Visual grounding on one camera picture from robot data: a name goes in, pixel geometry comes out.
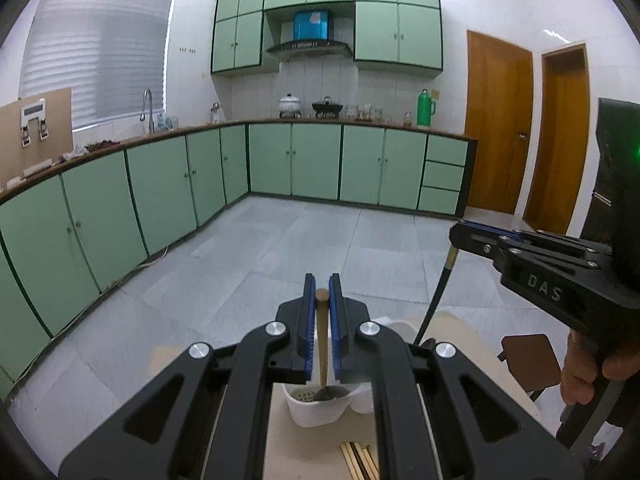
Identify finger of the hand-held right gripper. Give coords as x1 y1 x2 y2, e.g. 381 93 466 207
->
464 219 608 253
449 223 613 267

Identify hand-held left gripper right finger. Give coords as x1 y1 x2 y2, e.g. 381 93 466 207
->
328 273 586 480

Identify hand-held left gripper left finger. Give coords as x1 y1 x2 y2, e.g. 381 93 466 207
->
59 273 318 480

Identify wooden handled spoon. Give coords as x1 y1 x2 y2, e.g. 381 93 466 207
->
312 288 352 404

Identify black handled ladle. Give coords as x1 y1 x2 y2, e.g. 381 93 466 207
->
413 247 459 351

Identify white utensil holder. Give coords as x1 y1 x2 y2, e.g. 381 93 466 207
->
282 316 420 429

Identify dark wooden chopstick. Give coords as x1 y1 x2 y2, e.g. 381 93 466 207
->
350 441 370 480

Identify person's right hand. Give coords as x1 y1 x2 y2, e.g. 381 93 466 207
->
560 332 640 407

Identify green drawer stack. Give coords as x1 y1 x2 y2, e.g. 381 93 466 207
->
416 134 472 217

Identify brown stool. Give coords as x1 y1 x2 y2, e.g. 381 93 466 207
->
499 334 564 402

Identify green thermos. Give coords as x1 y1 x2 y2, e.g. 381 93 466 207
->
416 88 438 128

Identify glass jars and bowls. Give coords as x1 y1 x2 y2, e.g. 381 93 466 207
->
345 103 387 123

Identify black wok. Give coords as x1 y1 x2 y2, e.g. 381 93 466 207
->
311 95 345 119

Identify green base cabinet run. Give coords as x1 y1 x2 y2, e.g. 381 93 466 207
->
0 119 479 403

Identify white cooking pot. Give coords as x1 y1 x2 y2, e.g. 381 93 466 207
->
278 92 304 119

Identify range hood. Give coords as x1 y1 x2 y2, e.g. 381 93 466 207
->
265 38 353 62

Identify blue box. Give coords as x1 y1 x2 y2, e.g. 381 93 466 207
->
292 9 330 41

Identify steel faucet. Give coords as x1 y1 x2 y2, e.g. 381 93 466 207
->
139 88 156 134

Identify cardboard board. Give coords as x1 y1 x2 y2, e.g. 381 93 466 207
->
0 87 75 187

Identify white window blind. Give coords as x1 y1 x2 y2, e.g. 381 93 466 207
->
19 0 179 134

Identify white mounted device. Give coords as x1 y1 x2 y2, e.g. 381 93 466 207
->
18 100 50 147

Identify wooden door with handle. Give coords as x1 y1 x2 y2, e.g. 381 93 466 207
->
464 29 535 216

